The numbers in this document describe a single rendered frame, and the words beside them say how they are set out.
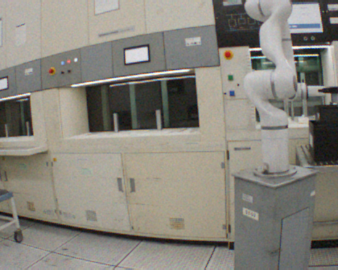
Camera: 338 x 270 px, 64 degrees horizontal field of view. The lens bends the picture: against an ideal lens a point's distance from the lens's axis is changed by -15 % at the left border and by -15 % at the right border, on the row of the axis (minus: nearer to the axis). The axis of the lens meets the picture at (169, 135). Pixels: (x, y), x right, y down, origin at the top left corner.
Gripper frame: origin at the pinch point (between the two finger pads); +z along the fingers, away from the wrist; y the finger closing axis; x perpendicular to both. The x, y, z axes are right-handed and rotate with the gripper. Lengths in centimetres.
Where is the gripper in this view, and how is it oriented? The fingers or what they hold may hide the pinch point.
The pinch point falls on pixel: (334, 90)
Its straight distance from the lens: 160.6
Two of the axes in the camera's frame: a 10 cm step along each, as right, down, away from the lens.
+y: -3.5, 1.3, -9.3
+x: -0.8, -9.9, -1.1
